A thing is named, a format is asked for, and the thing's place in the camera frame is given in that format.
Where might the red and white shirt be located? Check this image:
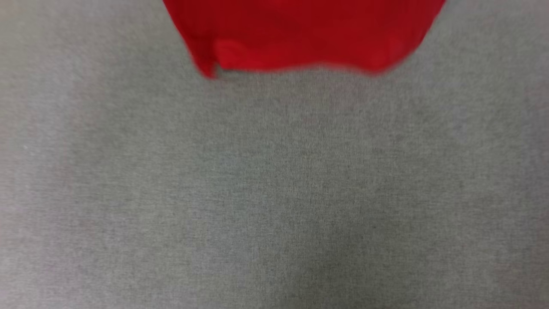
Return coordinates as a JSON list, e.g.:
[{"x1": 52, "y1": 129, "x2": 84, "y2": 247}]
[{"x1": 162, "y1": 0, "x2": 446, "y2": 79}]

